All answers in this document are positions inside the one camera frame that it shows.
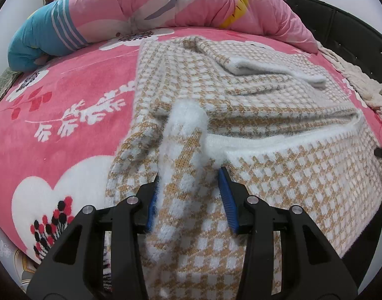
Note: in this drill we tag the pink floral blanket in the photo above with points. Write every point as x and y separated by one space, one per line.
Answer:
69 106

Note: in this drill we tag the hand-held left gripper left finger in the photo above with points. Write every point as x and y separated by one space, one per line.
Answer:
152 211

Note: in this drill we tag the green patterned cloth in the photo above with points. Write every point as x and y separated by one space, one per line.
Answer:
3 84

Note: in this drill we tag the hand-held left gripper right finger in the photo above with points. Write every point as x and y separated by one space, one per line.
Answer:
227 207

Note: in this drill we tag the pink and blue quilt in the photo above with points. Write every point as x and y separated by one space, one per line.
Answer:
162 0

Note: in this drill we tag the beige white houndstooth jacket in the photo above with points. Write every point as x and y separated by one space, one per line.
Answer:
272 137

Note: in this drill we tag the cream fuzzy cloth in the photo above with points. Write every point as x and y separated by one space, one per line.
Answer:
363 81

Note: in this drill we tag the black padded headboard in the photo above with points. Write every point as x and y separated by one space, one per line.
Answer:
350 22

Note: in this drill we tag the grey patterned bed sheet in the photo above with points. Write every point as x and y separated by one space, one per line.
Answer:
9 253

